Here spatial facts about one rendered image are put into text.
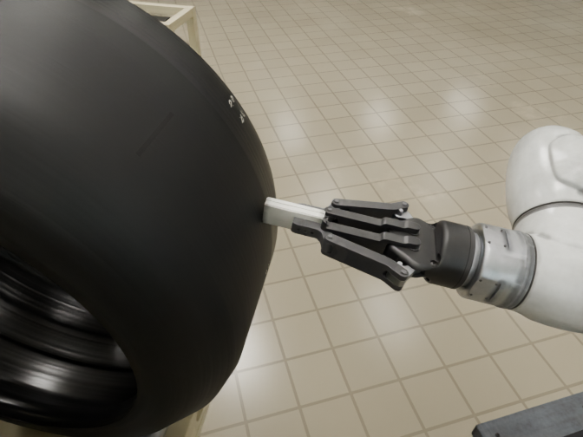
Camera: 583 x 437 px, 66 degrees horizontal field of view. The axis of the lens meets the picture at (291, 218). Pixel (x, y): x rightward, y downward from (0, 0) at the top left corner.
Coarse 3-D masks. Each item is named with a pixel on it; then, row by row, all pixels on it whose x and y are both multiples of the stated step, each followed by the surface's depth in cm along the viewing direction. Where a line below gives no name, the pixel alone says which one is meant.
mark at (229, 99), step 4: (228, 92) 51; (228, 96) 50; (232, 96) 52; (228, 100) 50; (232, 100) 51; (228, 104) 49; (232, 104) 50; (236, 104) 52; (232, 108) 50; (236, 108) 51; (240, 108) 52; (236, 112) 50; (240, 112) 52; (240, 116) 51; (244, 116) 52; (240, 120) 51; (244, 120) 52; (244, 124) 51
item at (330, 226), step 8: (328, 224) 50; (336, 224) 51; (336, 232) 50; (344, 232) 50; (352, 232) 50; (360, 232) 50; (368, 232) 50; (384, 232) 50; (352, 240) 50; (360, 240) 50; (368, 240) 50; (376, 240) 50; (384, 240) 49; (392, 240) 49; (400, 240) 49; (408, 240) 49; (416, 240) 49; (368, 248) 51; (376, 248) 50; (384, 248) 50; (416, 248) 49
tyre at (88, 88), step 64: (0, 0) 38; (64, 0) 41; (0, 64) 33; (64, 64) 36; (128, 64) 40; (192, 64) 47; (0, 128) 31; (64, 128) 33; (128, 128) 37; (192, 128) 43; (0, 192) 32; (64, 192) 33; (128, 192) 35; (192, 192) 40; (256, 192) 51; (0, 256) 80; (64, 256) 35; (128, 256) 36; (192, 256) 39; (256, 256) 51; (0, 320) 75; (64, 320) 80; (128, 320) 39; (192, 320) 41; (0, 384) 69; (64, 384) 72; (128, 384) 71; (192, 384) 46
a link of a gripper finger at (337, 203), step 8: (336, 200) 53; (344, 200) 54; (352, 200) 54; (360, 200) 54; (344, 208) 55; (352, 208) 54; (360, 208) 54; (368, 208) 54; (376, 208) 54; (384, 208) 54; (392, 208) 54; (400, 208) 54; (376, 216) 55; (384, 216) 55
